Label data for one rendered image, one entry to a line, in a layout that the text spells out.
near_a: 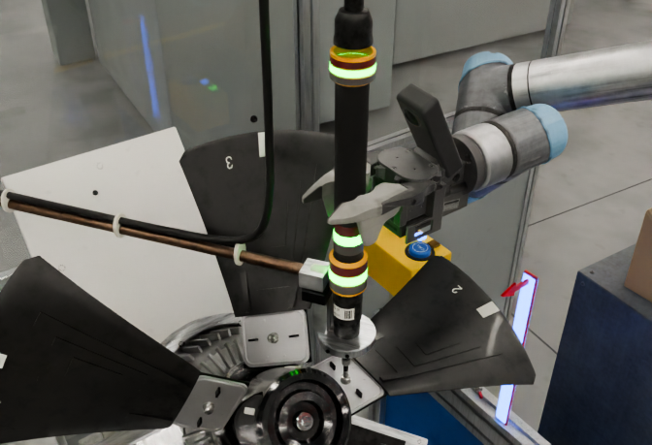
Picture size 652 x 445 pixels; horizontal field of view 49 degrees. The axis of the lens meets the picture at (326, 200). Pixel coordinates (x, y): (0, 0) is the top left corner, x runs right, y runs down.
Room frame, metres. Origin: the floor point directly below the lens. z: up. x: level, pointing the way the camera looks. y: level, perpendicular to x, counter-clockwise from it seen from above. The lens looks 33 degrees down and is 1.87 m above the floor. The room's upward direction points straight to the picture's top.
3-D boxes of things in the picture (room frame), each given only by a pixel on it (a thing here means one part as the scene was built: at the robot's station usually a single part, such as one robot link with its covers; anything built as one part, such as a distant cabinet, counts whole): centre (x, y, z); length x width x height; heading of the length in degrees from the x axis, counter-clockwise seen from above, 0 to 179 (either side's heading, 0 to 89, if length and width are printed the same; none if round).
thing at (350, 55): (0.63, -0.03, 1.61); 0.04 x 0.04 x 0.03
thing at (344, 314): (0.63, -0.03, 1.46); 0.04 x 0.04 x 0.46
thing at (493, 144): (0.74, -0.18, 1.44); 0.08 x 0.05 x 0.08; 35
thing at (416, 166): (0.69, -0.11, 1.44); 0.12 x 0.08 x 0.09; 125
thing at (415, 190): (0.64, -0.08, 1.46); 0.09 x 0.05 x 0.02; 136
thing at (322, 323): (0.63, -0.02, 1.31); 0.09 x 0.07 x 0.10; 71
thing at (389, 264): (1.08, -0.15, 1.02); 0.16 x 0.10 x 0.11; 36
